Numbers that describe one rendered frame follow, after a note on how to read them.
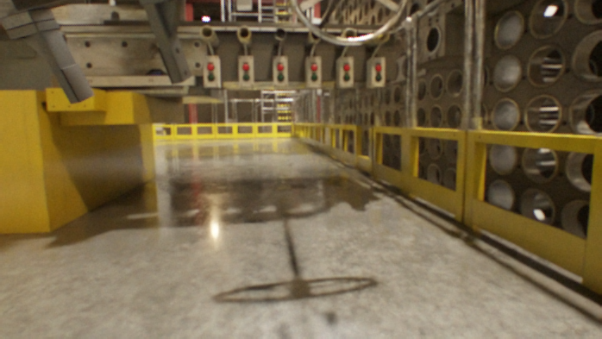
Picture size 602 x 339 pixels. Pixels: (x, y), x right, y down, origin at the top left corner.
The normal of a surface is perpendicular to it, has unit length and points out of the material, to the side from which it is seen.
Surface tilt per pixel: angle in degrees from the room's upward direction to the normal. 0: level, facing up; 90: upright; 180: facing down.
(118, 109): 90
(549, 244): 90
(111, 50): 90
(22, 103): 90
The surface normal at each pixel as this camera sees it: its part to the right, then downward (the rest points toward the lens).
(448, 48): 0.12, 0.10
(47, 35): 0.98, -0.13
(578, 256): -0.99, 0.03
